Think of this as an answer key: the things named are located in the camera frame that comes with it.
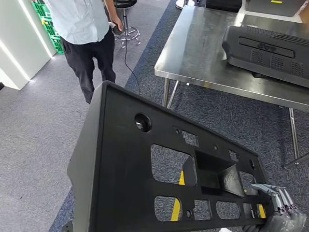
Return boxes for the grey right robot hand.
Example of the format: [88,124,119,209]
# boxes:
[243,183,308,232]

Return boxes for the black plastic mounting plate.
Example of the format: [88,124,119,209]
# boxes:
[67,80,274,232]

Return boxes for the stainless steel workbench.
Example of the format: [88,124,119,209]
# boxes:
[155,4,309,169]

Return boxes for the yellow floor tape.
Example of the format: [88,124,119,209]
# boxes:
[170,170,266,222]

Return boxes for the black engine cover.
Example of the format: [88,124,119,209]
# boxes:
[222,25,309,88]

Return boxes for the grey box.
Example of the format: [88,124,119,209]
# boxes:
[246,0,307,17]

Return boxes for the chrome stanchion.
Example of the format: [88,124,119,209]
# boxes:
[176,0,196,10]

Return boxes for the black handheld controller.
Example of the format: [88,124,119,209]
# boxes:
[109,21,123,36]

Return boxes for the person's hand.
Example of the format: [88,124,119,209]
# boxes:
[110,14,124,33]

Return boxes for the black round stool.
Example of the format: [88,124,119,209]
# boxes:
[113,0,142,49]

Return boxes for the person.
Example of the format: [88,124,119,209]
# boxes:
[43,0,124,105]

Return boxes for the green plastic crates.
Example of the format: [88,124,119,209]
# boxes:
[31,0,65,55]

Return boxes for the white cabinet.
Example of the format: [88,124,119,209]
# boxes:
[0,0,57,91]

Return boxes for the black controller cable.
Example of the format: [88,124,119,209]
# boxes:
[123,8,141,95]

